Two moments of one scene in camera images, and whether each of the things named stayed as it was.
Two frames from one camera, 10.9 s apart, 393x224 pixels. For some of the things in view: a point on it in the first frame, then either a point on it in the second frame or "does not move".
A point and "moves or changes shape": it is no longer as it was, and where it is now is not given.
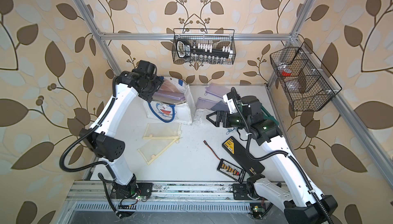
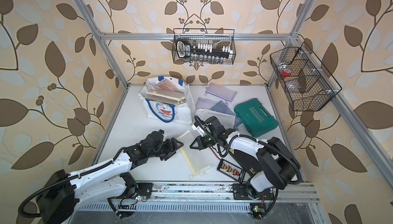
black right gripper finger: (221, 116) → (203, 142)
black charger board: (229, 169) does not move
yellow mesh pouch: (162, 131) → (166, 96)
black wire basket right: (304, 85) does not move
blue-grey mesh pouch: (220, 106) does not move
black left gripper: (158, 81) → (175, 147)
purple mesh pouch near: (203, 103) does not move
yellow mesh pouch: (151, 150) moves or changes shape
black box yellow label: (238, 153) does not move
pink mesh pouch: (167, 85) does not move
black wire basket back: (205, 46) does not move
